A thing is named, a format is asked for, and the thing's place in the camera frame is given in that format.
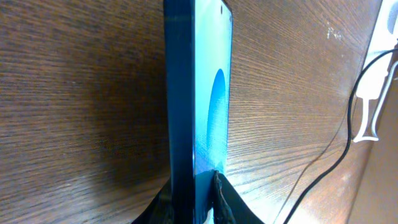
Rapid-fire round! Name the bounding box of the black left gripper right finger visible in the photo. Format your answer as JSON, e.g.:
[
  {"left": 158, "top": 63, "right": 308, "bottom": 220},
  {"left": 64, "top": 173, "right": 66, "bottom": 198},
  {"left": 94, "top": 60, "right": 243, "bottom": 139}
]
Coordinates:
[{"left": 213, "top": 170, "right": 263, "bottom": 224}]

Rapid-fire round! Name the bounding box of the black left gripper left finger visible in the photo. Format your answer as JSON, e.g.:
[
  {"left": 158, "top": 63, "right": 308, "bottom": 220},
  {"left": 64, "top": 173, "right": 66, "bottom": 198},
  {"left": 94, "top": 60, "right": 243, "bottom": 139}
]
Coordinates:
[{"left": 132, "top": 179, "right": 173, "bottom": 224}]

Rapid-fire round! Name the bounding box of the black charging cable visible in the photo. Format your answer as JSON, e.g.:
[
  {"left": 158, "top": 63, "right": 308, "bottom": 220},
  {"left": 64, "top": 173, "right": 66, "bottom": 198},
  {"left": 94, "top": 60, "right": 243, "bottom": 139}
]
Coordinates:
[{"left": 281, "top": 48, "right": 398, "bottom": 224}]

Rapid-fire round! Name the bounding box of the blue Samsung Galaxy smartphone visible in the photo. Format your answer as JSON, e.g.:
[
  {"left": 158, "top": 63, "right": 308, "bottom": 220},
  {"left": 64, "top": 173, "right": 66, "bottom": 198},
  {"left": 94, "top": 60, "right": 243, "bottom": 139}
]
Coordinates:
[{"left": 164, "top": 0, "right": 233, "bottom": 223}]

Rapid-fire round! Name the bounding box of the white power strip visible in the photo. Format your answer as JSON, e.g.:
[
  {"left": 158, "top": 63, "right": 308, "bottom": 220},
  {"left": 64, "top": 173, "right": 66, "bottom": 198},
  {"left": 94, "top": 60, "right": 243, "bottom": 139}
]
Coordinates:
[{"left": 354, "top": 0, "right": 398, "bottom": 101}]

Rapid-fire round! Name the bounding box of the white power strip cord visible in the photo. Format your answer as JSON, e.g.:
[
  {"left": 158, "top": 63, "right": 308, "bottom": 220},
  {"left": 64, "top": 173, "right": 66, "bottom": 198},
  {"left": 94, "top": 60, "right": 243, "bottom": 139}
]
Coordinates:
[{"left": 353, "top": 60, "right": 398, "bottom": 144}]

